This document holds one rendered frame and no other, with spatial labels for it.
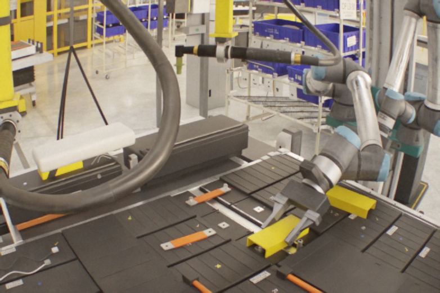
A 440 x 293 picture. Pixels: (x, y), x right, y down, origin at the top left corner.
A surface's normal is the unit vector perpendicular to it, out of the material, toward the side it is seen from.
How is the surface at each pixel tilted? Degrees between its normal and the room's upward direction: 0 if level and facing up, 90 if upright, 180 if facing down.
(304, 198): 35
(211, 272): 0
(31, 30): 90
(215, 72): 90
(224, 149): 90
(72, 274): 0
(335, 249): 0
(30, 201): 46
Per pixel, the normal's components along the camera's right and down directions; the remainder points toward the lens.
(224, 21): -0.26, 0.39
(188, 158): 0.65, 0.32
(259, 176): 0.02, -0.91
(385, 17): -0.68, 0.29
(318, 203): -0.42, -0.61
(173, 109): 0.31, -0.52
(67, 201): 0.13, -0.36
